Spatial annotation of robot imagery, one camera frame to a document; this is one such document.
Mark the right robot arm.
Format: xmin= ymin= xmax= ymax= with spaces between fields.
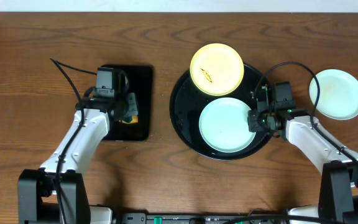
xmin=248 ymin=110 xmax=358 ymax=223

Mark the light green plate front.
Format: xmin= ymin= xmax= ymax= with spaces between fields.
xmin=316 ymin=69 xmax=358 ymax=120

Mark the round black tray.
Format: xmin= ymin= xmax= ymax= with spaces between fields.
xmin=169 ymin=63 xmax=272 ymax=161

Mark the green yellow sponge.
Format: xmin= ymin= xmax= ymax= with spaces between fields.
xmin=119 ymin=115 xmax=139 ymax=124

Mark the black rectangular tray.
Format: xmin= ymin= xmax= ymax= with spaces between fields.
xmin=102 ymin=64 xmax=154 ymax=141

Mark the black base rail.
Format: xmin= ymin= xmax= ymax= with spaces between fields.
xmin=41 ymin=212 xmax=291 ymax=224

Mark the light green plate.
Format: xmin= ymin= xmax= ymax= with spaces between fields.
xmin=316 ymin=69 xmax=358 ymax=120
xmin=199 ymin=97 xmax=256 ymax=153

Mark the yellow plate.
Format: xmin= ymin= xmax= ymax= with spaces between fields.
xmin=190 ymin=43 xmax=244 ymax=96

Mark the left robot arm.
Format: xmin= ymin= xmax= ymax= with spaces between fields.
xmin=17 ymin=93 xmax=138 ymax=223

